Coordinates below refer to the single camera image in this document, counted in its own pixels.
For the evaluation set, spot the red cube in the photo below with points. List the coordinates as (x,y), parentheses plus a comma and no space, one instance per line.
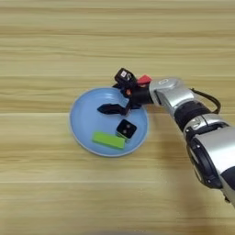
(144,79)

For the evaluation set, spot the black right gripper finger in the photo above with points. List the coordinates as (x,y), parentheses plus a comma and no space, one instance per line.
(117,86)
(111,108)

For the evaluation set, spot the black box with white label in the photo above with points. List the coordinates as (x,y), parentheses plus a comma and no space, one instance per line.
(124,75)

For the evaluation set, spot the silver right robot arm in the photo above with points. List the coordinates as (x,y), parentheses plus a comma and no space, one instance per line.
(195,122)

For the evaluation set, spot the black square block white dots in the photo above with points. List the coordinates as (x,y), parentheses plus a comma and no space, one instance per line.
(126,128)

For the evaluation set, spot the light blue round plate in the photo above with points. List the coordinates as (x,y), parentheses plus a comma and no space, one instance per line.
(88,128)

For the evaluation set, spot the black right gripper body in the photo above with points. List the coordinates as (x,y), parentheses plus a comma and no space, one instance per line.
(142,95)

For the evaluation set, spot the green rectangular block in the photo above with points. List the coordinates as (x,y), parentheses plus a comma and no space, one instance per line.
(108,140)

